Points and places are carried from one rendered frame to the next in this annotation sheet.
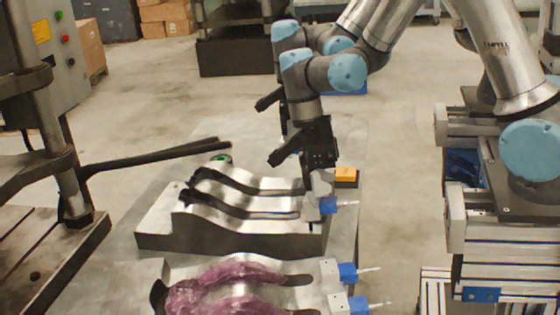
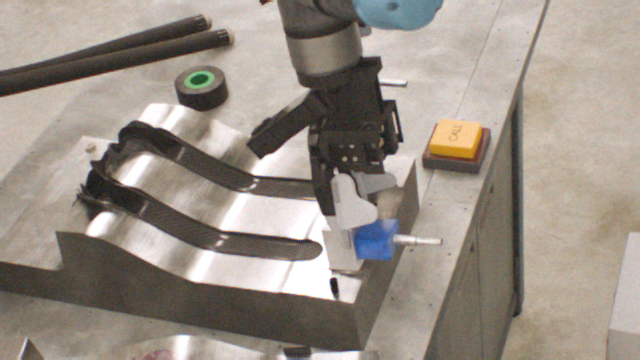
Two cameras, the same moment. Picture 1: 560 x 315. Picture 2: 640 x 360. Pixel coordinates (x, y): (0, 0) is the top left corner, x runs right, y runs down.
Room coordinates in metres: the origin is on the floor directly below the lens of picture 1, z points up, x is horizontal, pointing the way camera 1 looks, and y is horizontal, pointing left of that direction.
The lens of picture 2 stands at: (0.07, -0.21, 1.74)
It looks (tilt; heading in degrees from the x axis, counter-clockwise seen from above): 39 degrees down; 10
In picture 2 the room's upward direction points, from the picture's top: 9 degrees counter-clockwise
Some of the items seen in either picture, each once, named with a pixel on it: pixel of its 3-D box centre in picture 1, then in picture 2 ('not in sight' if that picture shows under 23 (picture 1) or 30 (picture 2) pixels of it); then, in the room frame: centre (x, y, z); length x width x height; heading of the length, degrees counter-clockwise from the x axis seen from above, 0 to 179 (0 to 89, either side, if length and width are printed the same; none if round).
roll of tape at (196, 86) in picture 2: (221, 164); (201, 88); (1.42, 0.20, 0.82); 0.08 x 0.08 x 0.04
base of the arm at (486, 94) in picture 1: (502, 81); not in sight; (1.22, -0.67, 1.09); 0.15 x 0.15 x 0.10
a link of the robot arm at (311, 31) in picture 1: (323, 38); not in sight; (1.26, -0.15, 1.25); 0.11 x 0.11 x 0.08; 9
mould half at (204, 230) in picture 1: (235, 206); (201, 212); (1.07, 0.13, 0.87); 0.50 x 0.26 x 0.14; 75
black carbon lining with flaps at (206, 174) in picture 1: (237, 192); (201, 189); (1.06, 0.12, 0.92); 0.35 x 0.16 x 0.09; 75
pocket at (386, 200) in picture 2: not in sight; (381, 208); (1.06, -0.10, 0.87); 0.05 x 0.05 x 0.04; 75
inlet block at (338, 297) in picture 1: (361, 307); not in sight; (0.67, -0.13, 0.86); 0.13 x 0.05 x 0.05; 92
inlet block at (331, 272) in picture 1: (351, 272); not in sight; (0.78, -0.13, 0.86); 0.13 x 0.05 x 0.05; 92
